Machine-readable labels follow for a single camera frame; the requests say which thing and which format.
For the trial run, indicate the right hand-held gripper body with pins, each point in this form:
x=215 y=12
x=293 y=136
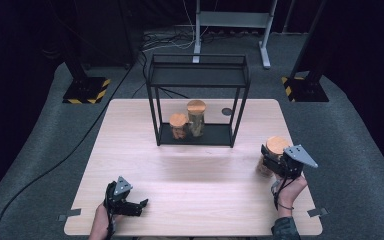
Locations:
x=300 y=156

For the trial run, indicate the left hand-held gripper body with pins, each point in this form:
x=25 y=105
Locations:
x=122 y=186

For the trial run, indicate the tall glass jar wooden lid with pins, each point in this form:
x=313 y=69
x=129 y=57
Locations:
x=276 y=144

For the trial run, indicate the black metal shelf rack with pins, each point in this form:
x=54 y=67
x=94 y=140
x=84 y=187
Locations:
x=216 y=134

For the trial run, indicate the short glass jar wooden lid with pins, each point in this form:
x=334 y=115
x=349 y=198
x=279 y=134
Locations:
x=178 y=120

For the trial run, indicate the person's right hand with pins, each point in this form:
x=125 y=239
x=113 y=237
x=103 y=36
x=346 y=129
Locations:
x=293 y=191

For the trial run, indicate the person's left hand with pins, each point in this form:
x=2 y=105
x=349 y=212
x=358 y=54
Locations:
x=101 y=216

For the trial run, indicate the dark wristband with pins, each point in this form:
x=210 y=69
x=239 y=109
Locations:
x=286 y=207

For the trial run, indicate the round dark table grommet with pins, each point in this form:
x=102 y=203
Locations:
x=226 y=111

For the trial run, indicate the grey tape piece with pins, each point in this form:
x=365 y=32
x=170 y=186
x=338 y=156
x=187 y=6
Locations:
x=317 y=212
x=70 y=214

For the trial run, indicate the black stand with striped base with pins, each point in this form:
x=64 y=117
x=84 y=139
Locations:
x=85 y=90
x=308 y=89

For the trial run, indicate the black cabinet on casters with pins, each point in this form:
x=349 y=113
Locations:
x=106 y=33

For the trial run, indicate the grey metal stand frame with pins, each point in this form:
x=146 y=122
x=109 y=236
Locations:
x=233 y=19

